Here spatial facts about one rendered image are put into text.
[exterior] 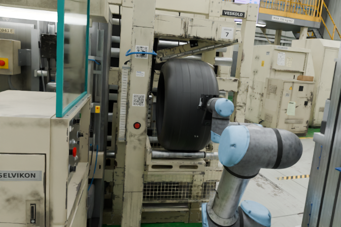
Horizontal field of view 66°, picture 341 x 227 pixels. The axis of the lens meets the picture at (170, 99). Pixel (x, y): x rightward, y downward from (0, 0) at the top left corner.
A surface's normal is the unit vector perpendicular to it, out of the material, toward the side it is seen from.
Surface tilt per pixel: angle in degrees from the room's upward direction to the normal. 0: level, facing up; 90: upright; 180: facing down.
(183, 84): 58
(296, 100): 90
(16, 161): 90
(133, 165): 90
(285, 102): 90
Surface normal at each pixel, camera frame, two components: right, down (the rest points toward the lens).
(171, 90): -0.53, -0.25
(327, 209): -0.95, -0.03
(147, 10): 0.16, 0.16
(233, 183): -0.41, 0.54
